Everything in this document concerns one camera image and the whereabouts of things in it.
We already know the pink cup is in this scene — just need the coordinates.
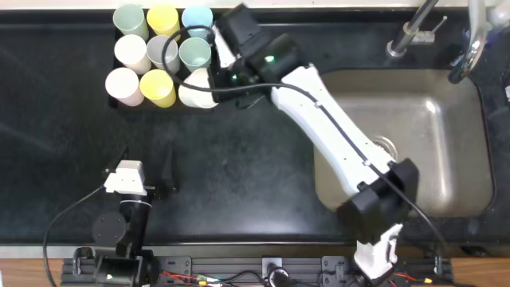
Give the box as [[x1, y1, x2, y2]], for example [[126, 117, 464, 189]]
[[104, 67, 145, 108]]

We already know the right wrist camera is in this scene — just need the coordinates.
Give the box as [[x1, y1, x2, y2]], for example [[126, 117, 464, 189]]
[[212, 25, 240, 69]]

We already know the yellow cup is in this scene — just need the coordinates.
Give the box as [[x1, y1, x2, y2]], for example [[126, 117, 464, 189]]
[[146, 4, 182, 42], [139, 69, 177, 108]]

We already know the white cup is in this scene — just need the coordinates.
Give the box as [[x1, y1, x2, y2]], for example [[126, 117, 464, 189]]
[[178, 67, 219, 109], [114, 34, 152, 76]]

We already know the mounting rail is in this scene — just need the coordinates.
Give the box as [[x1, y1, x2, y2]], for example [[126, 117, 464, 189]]
[[61, 246, 455, 287]]

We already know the green cup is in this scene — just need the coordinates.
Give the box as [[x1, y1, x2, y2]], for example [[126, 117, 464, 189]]
[[178, 37, 213, 73], [112, 3, 150, 41]]

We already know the blue cup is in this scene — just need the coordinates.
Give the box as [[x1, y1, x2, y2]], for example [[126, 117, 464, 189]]
[[181, 5, 214, 41]]

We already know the black tray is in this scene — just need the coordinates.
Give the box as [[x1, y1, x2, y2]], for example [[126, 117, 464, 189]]
[[108, 7, 219, 112]]

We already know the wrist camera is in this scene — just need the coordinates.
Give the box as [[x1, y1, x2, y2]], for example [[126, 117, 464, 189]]
[[212, 25, 240, 69], [103, 159, 147, 196]]

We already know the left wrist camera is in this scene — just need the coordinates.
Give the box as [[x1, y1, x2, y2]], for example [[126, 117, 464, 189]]
[[103, 159, 147, 196]]

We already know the blue soap bottle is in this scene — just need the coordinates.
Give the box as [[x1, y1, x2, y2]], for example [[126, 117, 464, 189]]
[[461, 2, 510, 47]]

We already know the steel tap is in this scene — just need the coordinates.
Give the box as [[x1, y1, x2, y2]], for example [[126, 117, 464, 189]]
[[385, 0, 489, 85]]

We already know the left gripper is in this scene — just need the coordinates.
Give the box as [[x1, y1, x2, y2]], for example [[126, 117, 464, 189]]
[[101, 145, 180, 200]]

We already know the steel sink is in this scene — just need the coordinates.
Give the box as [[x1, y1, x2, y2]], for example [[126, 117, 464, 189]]
[[312, 68, 495, 218]]

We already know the grey cup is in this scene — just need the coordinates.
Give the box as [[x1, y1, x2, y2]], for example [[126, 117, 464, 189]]
[[146, 34, 182, 76]]

